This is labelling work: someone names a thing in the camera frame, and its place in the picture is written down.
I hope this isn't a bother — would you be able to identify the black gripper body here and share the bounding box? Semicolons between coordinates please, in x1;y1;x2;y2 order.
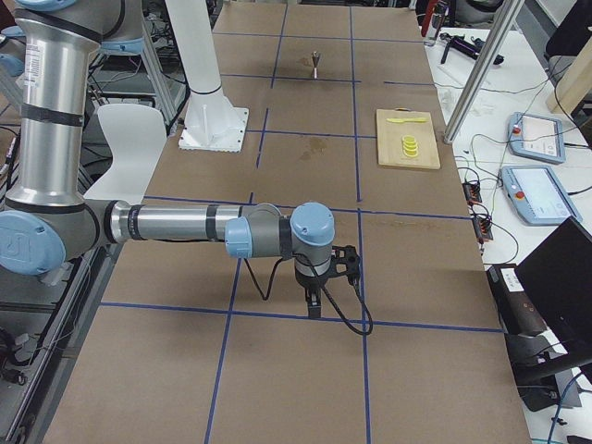
294;253;332;290

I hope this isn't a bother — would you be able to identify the steel jigger measuring cup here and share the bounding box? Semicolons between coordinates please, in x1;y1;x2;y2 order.
311;51;321;80

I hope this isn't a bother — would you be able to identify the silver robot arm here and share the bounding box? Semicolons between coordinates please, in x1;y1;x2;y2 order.
1;1;337;318

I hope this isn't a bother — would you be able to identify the wooden cutting board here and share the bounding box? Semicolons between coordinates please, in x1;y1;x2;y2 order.
376;109;440;170

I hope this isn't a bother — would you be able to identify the yellow plastic knife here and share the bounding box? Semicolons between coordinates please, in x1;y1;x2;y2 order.
386;117;428;124

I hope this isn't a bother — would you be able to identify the black box on desk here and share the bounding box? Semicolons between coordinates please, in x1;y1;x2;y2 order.
487;264;547;337

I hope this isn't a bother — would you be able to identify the white plastic chair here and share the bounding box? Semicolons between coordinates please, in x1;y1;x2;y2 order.
84;104;167;204

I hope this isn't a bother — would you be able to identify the black computer monitor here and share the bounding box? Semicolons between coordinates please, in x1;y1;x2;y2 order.
515;216;591;351

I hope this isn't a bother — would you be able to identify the near teach pendant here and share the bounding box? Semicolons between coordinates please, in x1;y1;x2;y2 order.
500;166;583;226

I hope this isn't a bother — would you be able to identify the teach pendant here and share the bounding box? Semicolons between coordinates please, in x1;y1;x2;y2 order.
500;166;583;226
508;112;566;165

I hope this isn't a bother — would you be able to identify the far teach pendant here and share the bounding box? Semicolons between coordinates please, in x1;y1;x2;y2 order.
508;112;566;165

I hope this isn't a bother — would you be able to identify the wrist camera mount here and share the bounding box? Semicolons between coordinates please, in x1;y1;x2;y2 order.
329;245;361;287

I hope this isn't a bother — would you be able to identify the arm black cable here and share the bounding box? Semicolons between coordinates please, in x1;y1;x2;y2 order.
243;256;374;336

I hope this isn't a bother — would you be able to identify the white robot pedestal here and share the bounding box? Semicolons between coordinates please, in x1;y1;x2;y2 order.
166;0;249;153

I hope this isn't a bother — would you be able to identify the aluminium frame post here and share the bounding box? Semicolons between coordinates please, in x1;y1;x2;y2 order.
443;0;524;144

